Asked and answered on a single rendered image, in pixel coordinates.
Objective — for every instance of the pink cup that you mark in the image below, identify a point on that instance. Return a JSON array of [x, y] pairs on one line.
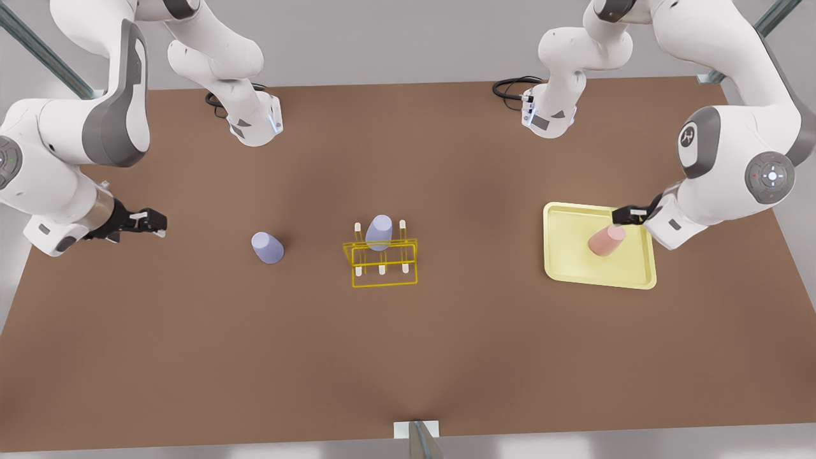
[[605, 241]]

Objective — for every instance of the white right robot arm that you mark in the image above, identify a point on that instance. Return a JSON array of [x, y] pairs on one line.
[[60, 134]]

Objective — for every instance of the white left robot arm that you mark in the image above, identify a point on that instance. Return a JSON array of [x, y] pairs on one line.
[[733, 146]]

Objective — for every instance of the pale yellow tray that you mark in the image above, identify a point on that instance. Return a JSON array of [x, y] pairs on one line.
[[574, 255]]

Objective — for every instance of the lavender cup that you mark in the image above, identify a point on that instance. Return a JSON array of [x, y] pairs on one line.
[[378, 233], [268, 248]]

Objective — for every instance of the silver frame post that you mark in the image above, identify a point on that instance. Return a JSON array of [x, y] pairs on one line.
[[768, 22], [44, 54], [417, 437]]

